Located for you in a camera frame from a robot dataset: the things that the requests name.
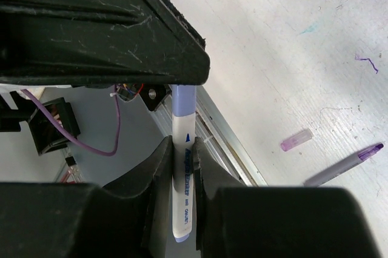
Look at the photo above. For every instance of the purple marker pen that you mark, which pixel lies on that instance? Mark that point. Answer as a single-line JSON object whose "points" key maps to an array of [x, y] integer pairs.
{"points": [[343, 166]]}

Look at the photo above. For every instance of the lavender capped white marker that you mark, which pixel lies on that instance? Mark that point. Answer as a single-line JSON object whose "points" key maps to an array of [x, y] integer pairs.
{"points": [[183, 137]]}

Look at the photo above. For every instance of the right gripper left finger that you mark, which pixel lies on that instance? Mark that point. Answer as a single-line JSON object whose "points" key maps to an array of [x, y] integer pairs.
{"points": [[128, 217]]}

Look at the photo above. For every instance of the aluminium frame rail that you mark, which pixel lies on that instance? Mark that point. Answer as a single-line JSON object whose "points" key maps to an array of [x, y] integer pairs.
{"points": [[218, 137]]}

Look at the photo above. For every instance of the purple translucent pen cap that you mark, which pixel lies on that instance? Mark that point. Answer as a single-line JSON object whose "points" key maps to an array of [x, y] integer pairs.
{"points": [[296, 140]]}

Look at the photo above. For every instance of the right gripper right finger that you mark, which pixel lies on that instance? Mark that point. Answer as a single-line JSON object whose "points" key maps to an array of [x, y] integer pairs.
{"points": [[235, 220]]}

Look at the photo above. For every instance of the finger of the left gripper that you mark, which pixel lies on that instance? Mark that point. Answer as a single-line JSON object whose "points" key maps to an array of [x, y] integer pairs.
{"points": [[99, 42]]}

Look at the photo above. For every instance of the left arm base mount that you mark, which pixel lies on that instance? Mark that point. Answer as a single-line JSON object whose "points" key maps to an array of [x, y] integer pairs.
{"points": [[153, 95]]}

